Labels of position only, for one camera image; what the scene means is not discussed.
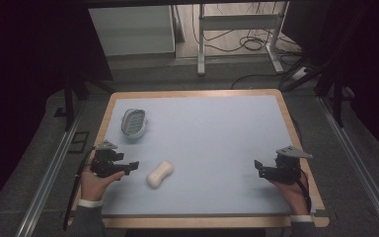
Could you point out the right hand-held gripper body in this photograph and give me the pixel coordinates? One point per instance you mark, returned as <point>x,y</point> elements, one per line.
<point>284,168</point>

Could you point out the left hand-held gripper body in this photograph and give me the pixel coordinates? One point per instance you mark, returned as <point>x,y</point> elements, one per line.
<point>103,163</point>

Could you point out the white soap bar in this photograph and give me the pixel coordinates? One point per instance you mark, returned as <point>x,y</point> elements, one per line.
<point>159,174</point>

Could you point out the grey oval soap dish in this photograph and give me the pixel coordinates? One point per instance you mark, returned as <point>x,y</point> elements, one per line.
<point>134,123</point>

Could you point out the person's left hand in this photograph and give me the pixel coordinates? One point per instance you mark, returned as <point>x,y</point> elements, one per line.
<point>92,187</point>

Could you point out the person's right hand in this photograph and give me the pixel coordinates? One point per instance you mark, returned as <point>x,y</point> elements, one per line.
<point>296,197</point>

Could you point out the light blue table mat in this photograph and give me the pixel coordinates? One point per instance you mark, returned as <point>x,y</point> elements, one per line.
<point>210,148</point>

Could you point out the black metal stand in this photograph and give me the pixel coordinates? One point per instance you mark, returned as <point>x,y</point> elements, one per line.
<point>70,102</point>
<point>335,95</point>

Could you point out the white power strip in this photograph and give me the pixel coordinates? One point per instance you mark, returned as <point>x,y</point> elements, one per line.
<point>300,74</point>

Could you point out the white cabinet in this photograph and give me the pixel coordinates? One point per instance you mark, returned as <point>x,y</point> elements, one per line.
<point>135,29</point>

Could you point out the black floor frame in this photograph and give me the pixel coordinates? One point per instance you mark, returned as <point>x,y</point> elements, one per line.
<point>79,141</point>

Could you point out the aluminium floor rail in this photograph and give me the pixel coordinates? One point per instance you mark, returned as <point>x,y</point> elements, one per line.
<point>358,164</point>
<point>49,177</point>

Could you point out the white metal desk frame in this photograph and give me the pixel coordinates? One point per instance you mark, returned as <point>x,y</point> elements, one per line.
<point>240,23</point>

